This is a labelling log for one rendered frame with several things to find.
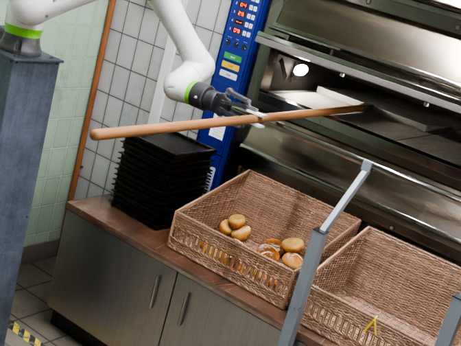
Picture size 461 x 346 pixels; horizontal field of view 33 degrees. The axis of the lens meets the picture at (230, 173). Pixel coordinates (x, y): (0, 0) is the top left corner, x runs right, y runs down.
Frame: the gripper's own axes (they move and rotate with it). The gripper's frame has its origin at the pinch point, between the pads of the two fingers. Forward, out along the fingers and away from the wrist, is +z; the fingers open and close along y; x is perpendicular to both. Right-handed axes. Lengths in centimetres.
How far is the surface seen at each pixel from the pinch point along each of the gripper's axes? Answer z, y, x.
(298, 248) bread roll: 11, 52, -41
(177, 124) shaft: 2.0, -1.2, 46.5
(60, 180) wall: -122, 78, -43
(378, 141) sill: 25, 3, -53
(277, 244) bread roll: 2, 55, -41
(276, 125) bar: 0.2, 3.5, -15.4
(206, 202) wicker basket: -25, 46, -24
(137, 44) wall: -102, 3, -54
